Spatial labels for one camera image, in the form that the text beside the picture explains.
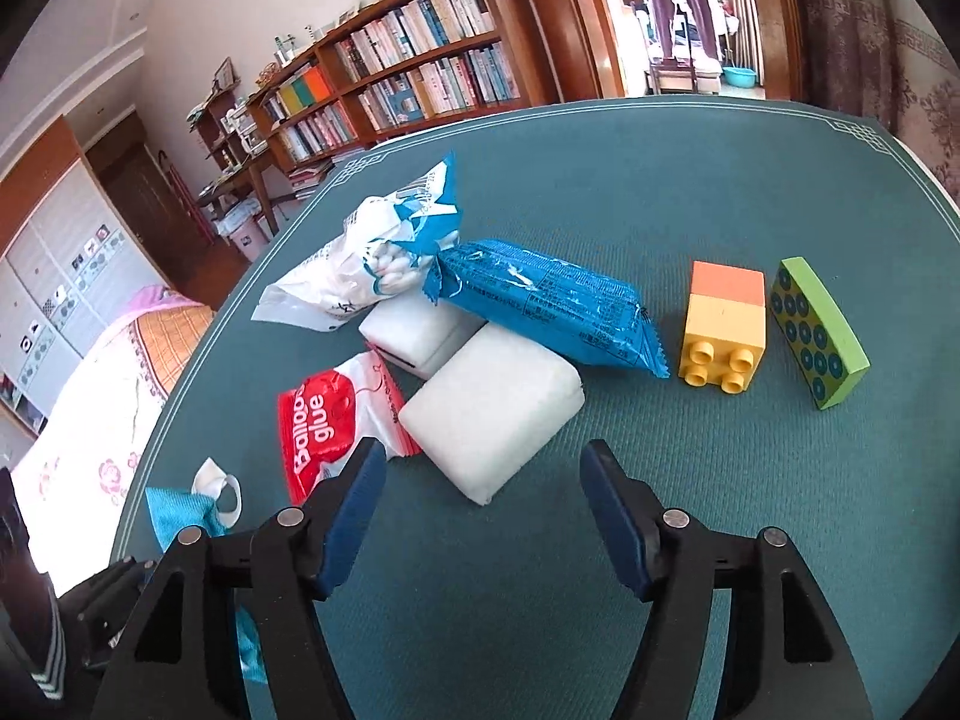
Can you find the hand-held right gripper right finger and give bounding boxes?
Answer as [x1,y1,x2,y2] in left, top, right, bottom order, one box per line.
[580,440,875,720]

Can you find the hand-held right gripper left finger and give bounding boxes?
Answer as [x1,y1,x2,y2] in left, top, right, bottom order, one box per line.
[90,437,389,720]

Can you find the white foam block with slit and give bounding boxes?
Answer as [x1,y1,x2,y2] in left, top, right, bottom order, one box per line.
[358,292,488,381]

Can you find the blue snack packet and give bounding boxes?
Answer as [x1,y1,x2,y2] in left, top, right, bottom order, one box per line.
[422,238,671,380]

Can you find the person's left forearm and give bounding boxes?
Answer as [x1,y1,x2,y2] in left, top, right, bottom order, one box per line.
[0,466,70,706]

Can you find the red glue packet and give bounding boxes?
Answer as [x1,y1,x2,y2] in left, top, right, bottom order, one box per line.
[277,351,422,507]

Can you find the light blue cloth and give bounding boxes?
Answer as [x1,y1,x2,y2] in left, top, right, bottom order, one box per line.
[145,486,269,685]

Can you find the white tape loop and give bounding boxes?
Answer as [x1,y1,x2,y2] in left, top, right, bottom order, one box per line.
[191,457,243,527]

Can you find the bed with pink floral blanket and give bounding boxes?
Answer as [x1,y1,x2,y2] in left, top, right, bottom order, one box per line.
[0,285,218,563]

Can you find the yellow orange toy brick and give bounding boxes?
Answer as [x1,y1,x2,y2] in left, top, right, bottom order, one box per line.
[679,261,767,395]

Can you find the orange plaid blanket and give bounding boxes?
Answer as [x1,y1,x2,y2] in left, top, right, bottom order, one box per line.
[127,304,218,391]

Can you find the cotton swab plastic bag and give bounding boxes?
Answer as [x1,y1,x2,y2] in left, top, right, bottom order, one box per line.
[251,151,466,335]

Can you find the green dotted block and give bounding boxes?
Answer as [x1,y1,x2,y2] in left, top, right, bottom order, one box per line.
[771,256,871,411]

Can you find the pink storage bin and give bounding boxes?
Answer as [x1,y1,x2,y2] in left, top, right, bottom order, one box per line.
[223,214,272,257]

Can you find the wardrobe with white panels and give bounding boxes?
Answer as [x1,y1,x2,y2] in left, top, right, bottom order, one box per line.
[0,116,173,436]

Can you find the stack of books on floor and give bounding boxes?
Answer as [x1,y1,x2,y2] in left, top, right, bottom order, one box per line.
[287,159,338,200]

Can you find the dark wooden door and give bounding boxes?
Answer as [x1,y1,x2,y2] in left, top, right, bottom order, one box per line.
[86,111,220,287]

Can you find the small wooden shelf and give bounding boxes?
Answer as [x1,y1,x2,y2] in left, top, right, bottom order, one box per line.
[187,79,280,241]

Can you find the wooden chair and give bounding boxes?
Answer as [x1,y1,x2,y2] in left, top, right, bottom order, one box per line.
[649,7,721,96]

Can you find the rows of books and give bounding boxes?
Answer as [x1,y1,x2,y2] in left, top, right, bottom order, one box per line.
[262,0,522,166]

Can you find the wooden bookcase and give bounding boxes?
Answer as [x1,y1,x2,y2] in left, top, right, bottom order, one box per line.
[244,0,560,181]

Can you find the brown wooden door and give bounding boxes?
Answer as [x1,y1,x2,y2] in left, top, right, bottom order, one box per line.
[739,0,805,102]

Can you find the patterned curtain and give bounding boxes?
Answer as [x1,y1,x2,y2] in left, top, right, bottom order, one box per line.
[795,0,960,200]

